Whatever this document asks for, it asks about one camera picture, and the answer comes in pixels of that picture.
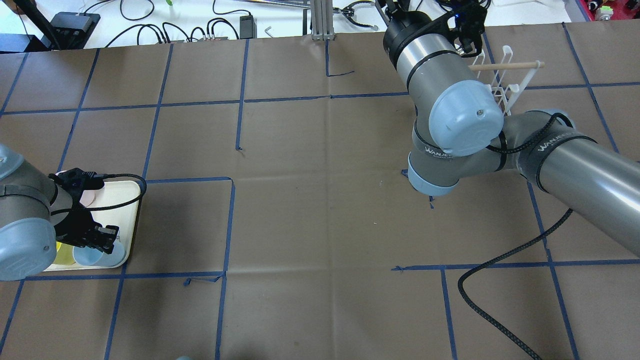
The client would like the cream plastic tray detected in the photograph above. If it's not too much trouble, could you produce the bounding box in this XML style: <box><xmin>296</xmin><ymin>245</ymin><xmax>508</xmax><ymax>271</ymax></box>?
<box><xmin>44</xmin><ymin>180</ymin><xmax>141</xmax><ymax>272</ymax></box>

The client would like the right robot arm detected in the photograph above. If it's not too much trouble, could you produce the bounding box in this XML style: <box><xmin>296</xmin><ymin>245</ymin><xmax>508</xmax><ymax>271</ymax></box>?
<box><xmin>377</xmin><ymin>0</ymin><xmax>640</xmax><ymax>255</ymax></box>

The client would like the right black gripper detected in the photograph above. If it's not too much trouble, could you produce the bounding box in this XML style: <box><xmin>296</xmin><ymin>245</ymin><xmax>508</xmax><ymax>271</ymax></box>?
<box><xmin>382</xmin><ymin>0</ymin><xmax>489</xmax><ymax>56</ymax></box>

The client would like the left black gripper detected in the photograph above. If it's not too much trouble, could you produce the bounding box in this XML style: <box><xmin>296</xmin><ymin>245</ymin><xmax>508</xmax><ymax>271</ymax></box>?
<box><xmin>52</xmin><ymin>210</ymin><xmax>120</xmax><ymax>254</ymax></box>

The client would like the black power adapter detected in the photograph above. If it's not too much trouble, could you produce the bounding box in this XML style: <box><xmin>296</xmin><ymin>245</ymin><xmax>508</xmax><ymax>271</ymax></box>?
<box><xmin>238</xmin><ymin>14</ymin><xmax>258</xmax><ymax>39</ymax></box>

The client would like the light blue cup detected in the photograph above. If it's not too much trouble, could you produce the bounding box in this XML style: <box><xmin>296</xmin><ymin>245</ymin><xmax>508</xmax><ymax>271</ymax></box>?
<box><xmin>72</xmin><ymin>241</ymin><xmax>126</xmax><ymax>268</ymax></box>

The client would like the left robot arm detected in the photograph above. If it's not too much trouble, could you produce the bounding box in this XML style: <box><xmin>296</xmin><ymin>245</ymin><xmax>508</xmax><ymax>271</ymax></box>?
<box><xmin>0</xmin><ymin>145</ymin><xmax>119</xmax><ymax>281</ymax></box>

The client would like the yellow cup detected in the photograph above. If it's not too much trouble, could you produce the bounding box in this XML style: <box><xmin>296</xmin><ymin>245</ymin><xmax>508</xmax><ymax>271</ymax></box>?
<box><xmin>53</xmin><ymin>242</ymin><xmax>76</xmax><ymax>265</ymax></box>

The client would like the aluminium frame post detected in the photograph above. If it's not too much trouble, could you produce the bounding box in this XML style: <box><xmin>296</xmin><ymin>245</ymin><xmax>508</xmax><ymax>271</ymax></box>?
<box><xmin>310</xmin><ymin>0</ymin><xmax>335</xmax><ymax>41</ymax></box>

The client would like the pink cup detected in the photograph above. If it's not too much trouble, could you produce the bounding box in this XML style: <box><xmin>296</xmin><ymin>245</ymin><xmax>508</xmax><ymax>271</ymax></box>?
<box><xmin>55</xmin><ymin>171</ymin><xmax>107</xmax><ymax>208</ymax></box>

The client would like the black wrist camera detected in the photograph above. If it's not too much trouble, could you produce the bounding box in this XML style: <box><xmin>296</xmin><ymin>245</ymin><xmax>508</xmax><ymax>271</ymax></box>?
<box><xmin>48</xmin><ymin>168</ymin><xmax>107</xmax><ymax>203</ymax></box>

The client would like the white wire cup rack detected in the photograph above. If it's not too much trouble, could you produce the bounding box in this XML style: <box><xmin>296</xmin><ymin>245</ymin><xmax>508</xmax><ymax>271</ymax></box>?
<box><xmin>469</xmin><ymin>45</ymin><xmax>546</xmax><ymax>116</ymax></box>

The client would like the grabber reaching tool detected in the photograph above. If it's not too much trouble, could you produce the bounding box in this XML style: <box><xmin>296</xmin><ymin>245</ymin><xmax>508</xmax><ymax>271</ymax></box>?
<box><xmin>332</xmin><ymin>0</ymin><xmax>381</xmax><ymax>32</ymax></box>

